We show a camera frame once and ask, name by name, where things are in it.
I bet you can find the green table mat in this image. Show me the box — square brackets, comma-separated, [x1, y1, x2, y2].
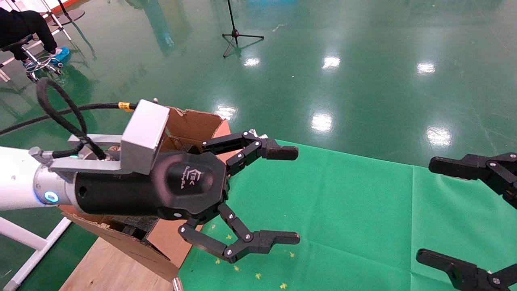
[178, 139, 517, 291]

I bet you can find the large open cardboard carton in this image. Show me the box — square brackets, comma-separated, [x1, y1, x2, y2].
[61, 106, 231, 282]

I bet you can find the seated person in black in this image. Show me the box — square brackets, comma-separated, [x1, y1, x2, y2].
[0, 7, 71, 69]

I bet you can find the black round-base stand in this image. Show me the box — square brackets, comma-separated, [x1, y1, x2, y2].
[50, 0, 86, 25]

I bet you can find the black chrome office stool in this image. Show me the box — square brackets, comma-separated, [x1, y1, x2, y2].
[0, 34, 63, 83]

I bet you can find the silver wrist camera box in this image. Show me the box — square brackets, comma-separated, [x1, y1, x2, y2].
[50, 99, 170, 177]

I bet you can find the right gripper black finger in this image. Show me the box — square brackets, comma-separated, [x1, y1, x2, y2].
[416, 249, 517, 291]
[428, 152, 517, 211]

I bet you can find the black cable with yellow tag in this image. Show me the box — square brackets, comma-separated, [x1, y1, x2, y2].
[0, 101, 138, 135]

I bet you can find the black tripod stand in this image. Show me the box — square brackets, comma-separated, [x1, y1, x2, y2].
[222, 0, 265, 58]

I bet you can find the black braided cable loop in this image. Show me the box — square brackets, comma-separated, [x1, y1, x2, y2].
[36, 78, 109, 160]

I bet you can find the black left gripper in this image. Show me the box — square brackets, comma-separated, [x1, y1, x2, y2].
[75, 130, 301, 264]

